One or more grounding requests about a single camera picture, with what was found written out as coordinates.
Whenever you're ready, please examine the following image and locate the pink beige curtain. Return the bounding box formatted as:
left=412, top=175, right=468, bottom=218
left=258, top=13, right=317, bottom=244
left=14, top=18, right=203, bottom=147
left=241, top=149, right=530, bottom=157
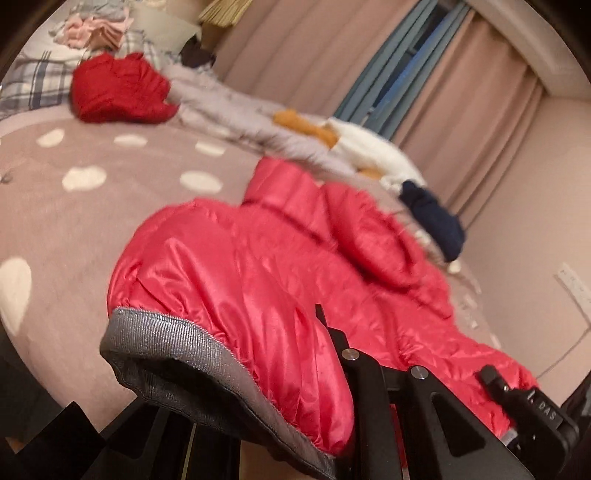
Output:
left=215, top=1, right=544, bottom=225

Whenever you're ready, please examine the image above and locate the navy blue folded garment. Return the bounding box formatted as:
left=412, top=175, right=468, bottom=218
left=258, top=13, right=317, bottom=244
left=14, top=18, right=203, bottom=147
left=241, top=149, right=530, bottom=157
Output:
left=399, top=180, right=467, bottom=262

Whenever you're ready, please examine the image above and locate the yellow pleated lamp shade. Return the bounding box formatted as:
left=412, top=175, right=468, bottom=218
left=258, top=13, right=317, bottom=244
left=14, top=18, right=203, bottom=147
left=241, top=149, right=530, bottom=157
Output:
left=198, top=0, right=252, bottom=28

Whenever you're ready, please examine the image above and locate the pile of pink white clothes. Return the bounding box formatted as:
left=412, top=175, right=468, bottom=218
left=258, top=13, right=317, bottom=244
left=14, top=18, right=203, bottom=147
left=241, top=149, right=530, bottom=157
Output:
left=50, top=1, right=133, bottom=51

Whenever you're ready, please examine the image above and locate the black small garment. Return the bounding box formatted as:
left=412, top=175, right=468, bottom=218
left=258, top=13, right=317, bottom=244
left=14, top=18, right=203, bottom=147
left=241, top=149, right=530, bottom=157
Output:
left=179, top=35, right=216, bottom=69

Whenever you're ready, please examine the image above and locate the grey crumpled quilt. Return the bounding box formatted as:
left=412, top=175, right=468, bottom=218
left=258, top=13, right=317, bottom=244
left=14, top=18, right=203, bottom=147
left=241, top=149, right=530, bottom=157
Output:
left=163, top=64, right=383, bottom=179

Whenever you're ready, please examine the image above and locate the pink-red hooded puffer jacket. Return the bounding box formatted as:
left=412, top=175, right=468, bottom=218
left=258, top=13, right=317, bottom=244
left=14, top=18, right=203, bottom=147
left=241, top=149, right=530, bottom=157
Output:
left=100, top=157, right=536, bottom=479

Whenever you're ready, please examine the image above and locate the white wall socket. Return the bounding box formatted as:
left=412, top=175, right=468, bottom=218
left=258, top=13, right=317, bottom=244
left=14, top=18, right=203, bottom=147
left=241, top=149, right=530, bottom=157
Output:
left=556, top=263, right=591, bottom=321

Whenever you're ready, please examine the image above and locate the grey padded headboard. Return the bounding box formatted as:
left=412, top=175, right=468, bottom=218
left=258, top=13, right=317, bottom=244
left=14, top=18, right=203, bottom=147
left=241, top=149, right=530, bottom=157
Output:
left=129, top=1, right=201, bottom=54

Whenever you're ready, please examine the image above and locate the folded dark red puffer jacket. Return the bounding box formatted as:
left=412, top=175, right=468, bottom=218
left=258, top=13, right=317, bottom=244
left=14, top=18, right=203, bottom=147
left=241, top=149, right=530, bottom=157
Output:
left=70, top=53, right=179, bottom=124

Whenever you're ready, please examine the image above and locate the blue grey curtain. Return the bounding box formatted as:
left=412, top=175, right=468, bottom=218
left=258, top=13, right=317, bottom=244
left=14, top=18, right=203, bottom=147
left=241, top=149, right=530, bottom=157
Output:
left=335, top=0, right=474, bottom=139

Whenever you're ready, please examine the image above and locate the brown polka dot duvet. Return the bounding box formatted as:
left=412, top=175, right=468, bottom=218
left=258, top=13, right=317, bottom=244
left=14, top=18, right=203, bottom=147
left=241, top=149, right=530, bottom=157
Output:
left=1, top=107, right=257, bottom=427

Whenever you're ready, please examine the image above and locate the plaid pillow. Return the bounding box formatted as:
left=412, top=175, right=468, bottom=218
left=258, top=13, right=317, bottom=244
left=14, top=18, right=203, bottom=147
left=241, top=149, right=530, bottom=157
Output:
left=1, top=30, right=180, bottom=120

